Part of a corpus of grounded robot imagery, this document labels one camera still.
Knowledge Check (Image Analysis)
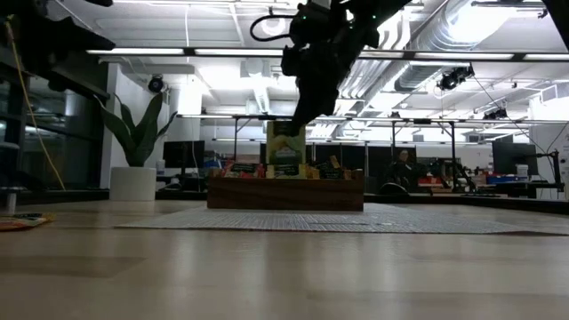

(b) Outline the green snake plant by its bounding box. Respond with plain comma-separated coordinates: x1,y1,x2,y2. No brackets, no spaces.
93,92,178,169

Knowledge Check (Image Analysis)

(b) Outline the black computer monitor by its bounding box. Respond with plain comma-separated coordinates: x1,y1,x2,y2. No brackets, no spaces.
491,140,540,177
162,140,206,170

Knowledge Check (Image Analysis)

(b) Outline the round ceiling lamp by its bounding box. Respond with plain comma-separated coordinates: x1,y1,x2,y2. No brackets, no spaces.
260,15,288,37

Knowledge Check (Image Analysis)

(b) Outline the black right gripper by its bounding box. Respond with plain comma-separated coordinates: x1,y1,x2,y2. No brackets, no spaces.
280,0,381,137

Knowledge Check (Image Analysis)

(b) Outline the white cylinder post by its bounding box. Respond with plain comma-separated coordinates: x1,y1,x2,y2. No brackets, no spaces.
0,185,20,215

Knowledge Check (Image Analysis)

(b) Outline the white plant pot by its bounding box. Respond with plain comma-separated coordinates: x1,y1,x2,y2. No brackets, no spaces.
108,165,158,203

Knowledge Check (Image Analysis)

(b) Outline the green lemon lime tea packet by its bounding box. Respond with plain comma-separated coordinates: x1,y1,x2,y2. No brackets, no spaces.
265,120,308,166
265,163,309,180

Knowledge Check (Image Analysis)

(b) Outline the black aluminium rig frame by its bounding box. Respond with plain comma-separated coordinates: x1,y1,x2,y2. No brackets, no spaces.
84,45,569,63

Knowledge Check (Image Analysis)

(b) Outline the red foil tea packet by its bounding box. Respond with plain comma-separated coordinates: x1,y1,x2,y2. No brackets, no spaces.
220,160,267,180

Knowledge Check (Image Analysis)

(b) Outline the black partition row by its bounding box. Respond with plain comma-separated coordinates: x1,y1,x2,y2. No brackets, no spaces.
260,142,418,180

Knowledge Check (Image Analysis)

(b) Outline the black office chair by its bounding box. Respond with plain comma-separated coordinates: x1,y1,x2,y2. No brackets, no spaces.
379,181,409,196

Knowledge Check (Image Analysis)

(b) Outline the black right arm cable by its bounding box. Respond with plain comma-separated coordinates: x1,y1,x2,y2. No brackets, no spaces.
249,13,298,44

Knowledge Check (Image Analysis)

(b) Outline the orange mango tea packet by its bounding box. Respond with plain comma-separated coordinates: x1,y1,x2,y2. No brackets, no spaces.
316,155,353,181
0,212,58,233

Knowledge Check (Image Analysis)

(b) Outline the wooden three-compartment tray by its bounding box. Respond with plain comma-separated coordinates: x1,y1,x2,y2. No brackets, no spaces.
206,166,365,212

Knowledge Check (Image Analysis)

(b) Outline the yellow cable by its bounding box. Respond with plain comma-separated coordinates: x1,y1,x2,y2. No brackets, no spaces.
4,20,67,191

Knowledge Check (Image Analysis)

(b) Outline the grey woven placemat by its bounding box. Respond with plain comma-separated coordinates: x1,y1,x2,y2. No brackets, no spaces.
114,202,569,236

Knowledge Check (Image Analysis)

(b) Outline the person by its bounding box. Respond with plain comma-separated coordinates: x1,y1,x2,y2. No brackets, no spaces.
387,148,419,192

